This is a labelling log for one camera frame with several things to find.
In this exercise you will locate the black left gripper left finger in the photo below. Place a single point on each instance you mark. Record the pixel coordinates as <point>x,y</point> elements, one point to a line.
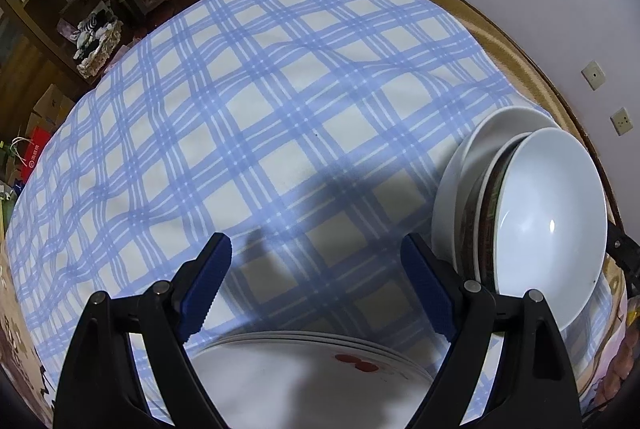
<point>195,285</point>

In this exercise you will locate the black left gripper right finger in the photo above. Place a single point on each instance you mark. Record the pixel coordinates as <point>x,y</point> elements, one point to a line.
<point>436,284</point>

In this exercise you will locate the white plate with red cherries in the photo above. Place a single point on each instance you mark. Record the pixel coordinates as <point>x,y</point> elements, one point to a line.
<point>298,379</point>

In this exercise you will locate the white bowl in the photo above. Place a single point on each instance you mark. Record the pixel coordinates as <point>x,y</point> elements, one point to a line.
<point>551,225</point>

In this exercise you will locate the brown rimmed plate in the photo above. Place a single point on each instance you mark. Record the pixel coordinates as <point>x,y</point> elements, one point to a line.
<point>475,223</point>

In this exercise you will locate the large white plate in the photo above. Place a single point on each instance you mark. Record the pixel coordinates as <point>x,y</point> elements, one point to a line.
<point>468,163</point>

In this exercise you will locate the tan patterned blanket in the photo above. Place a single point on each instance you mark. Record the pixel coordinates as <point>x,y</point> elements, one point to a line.
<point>19,358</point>

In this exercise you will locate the blue plaid cloth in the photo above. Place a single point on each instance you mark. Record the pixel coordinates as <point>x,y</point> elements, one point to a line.
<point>314,134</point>

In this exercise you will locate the red paper bag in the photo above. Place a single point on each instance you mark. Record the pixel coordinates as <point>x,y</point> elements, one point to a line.
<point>27,150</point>

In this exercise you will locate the open cardboard box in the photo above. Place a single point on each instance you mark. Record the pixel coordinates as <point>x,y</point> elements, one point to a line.
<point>54,106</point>

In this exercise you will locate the wicker basket with clothes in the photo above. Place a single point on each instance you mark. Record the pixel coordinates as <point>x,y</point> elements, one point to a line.
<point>99,34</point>

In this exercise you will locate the lower wall socket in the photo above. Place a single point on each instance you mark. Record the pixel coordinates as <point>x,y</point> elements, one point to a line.
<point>621,121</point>

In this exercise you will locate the wall socket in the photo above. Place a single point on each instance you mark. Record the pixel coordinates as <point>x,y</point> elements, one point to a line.
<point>621,121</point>
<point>594,75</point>

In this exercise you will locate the upper wall socket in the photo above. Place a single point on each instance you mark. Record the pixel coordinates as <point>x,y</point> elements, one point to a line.
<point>594,75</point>

